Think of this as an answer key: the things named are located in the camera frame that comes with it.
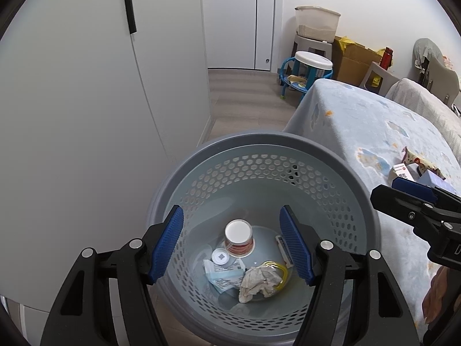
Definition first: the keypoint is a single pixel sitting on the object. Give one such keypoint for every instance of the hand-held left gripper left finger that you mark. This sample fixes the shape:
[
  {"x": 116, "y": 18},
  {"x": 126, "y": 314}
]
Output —
[{"x": 167, "y": 245}]

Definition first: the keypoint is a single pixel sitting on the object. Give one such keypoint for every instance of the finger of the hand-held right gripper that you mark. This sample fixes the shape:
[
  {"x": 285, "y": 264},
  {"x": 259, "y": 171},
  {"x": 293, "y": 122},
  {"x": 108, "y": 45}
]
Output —
[
  {"x": 396, "y": 202},
  {"x": 410, "y": 187}
]

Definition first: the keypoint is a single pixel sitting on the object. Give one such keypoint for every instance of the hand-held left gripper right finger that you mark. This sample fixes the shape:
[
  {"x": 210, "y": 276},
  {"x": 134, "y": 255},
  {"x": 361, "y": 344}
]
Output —
[{"x": 295, "y": 245}]

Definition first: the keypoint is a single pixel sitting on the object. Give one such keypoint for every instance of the green and white carton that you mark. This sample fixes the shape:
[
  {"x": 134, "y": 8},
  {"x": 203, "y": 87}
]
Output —
[{"x": 281, "y": 247}]

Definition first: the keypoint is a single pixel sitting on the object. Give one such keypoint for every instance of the small white red box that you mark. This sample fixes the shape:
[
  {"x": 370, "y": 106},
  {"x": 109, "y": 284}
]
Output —
[{"x": 401, "y": 171}]

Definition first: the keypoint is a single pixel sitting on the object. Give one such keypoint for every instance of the purple cardboard box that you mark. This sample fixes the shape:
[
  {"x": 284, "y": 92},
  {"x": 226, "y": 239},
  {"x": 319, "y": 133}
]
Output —
[{"x": 428, "y": 178}]

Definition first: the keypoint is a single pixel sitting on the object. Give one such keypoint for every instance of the white tissue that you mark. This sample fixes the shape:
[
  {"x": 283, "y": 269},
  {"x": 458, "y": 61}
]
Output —
[{"x": 259, "y": 281}]

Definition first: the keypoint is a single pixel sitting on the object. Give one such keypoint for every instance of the red and white paper cup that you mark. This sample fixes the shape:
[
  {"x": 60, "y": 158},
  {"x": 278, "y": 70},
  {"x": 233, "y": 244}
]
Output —
[{"x": 237, "y": 230}]

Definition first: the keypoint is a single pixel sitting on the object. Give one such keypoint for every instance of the blue printed wipe packet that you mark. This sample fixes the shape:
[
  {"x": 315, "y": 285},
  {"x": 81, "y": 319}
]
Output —
[{"x": 223, "y": 277}]

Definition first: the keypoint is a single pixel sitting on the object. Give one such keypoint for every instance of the grey perforated waste basket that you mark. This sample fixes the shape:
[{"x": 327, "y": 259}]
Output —
[{"x": 252, "y": 140}]

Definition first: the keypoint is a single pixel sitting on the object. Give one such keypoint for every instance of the person's right hand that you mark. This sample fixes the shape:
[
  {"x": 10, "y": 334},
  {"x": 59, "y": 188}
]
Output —
[{"x": 435, "y": 292}]

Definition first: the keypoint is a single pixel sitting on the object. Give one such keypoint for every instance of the printed snack wrapper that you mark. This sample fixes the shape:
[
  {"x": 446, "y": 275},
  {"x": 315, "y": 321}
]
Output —
[{"x": 410, "y": 156}]

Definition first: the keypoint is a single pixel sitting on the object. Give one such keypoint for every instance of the light blue printed blanket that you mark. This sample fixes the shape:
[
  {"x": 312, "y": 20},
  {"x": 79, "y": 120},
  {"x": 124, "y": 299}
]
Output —
[{"x": 360, "y": 122}]

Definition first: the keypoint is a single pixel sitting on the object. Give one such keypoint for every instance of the beige bed cover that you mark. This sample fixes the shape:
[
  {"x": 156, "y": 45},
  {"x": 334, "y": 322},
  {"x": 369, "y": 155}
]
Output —
[{"x": 425, "y": 97}]

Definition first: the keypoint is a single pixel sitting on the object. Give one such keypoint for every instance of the grey chair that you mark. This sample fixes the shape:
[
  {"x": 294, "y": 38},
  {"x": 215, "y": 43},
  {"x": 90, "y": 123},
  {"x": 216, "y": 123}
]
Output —
[{"x": 441, "y": 79}]

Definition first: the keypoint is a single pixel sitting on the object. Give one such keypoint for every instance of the beige plastic stool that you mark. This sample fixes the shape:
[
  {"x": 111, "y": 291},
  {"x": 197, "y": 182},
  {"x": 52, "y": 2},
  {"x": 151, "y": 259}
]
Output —
[{"x": 380, "y": 74}]

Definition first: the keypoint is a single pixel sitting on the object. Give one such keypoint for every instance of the red bottle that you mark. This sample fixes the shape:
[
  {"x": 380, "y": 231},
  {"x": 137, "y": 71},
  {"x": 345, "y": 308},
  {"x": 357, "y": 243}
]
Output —
[{"x": 387, "y": 57}]

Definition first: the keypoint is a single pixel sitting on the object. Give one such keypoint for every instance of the brown cardboard box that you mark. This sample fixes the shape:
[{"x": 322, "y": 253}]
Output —
[{"x": 354, "y": 65}]

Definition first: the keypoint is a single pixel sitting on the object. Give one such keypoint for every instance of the grey cloth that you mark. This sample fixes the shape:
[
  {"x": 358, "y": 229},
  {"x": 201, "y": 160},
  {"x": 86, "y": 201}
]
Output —
[{"x": 426, "y": 48}]

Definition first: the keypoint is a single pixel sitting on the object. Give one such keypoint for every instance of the yellow bag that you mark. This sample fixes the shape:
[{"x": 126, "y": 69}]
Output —
[{"x": 346, "y": 42}]

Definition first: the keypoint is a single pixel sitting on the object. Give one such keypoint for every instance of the blue stool with white seat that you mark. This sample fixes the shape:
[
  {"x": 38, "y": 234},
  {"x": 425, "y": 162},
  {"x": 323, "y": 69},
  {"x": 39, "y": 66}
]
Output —
[{"x": 313, "y": 61}]

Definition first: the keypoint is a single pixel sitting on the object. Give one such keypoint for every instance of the white wardrobe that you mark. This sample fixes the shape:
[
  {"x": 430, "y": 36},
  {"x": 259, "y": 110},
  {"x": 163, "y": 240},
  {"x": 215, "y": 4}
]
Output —
[{"x": 72, "y": 115}]

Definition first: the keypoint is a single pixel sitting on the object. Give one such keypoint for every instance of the grey plastic stool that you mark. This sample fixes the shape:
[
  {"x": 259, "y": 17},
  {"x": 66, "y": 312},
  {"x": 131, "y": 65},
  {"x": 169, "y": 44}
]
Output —
[{"x": 311, "y": 45}]

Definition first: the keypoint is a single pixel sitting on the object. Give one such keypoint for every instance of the translucent storage box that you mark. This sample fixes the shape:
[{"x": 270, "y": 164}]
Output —
[{"x": 317, "y": 21}]

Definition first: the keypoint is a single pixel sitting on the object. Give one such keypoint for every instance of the white door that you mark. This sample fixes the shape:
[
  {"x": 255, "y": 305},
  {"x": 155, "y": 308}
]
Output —
[{"x": 230, "y": 18}]

